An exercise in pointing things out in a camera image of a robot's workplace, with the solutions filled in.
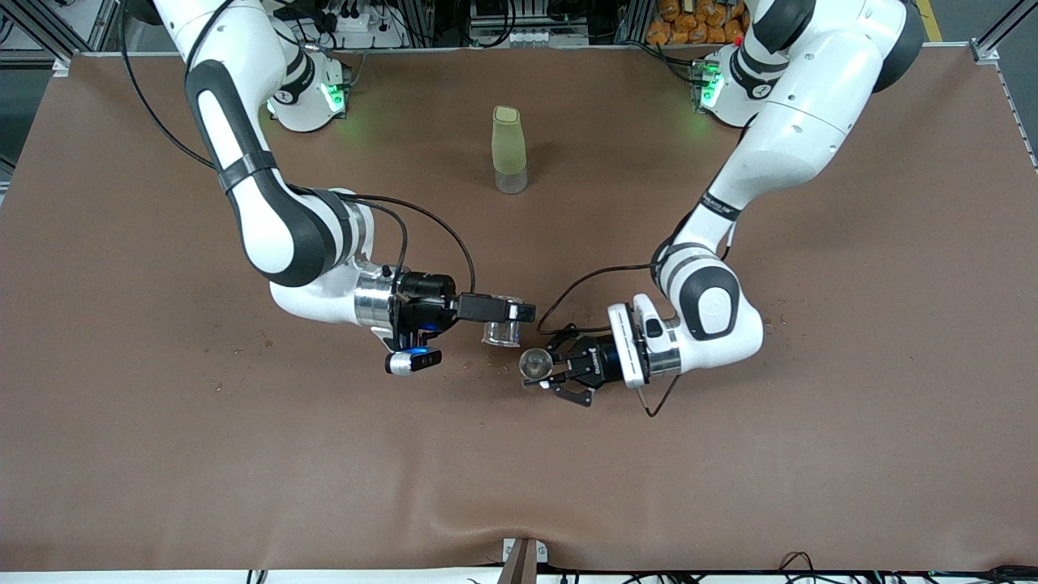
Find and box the clear glass beaker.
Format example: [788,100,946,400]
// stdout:
[480,295,525,348]

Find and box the steel double jigger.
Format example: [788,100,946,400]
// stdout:
[519,347,556,384]

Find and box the brown table mat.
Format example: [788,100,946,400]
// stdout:
[0,45,1038,573]

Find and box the green bottle with clear base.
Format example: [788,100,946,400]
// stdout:
[491,105,529,195]

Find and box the grey electronics box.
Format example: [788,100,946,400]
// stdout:
[469,0,591,48]

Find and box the white power strip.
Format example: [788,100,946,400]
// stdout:
[312,0,406,49]

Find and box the orange snack bag pile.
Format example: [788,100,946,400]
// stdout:
[645,0,748,46]

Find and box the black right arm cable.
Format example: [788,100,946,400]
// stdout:
[122,0,475,297]

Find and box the metal table edge bracket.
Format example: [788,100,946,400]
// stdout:
[496,537,549,584]

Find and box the aluminium frame corner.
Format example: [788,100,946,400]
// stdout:
[0,0,122,78]
[969,0,1038,167]

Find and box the black cable bundle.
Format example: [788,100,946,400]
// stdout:
[774,552,1038,584]

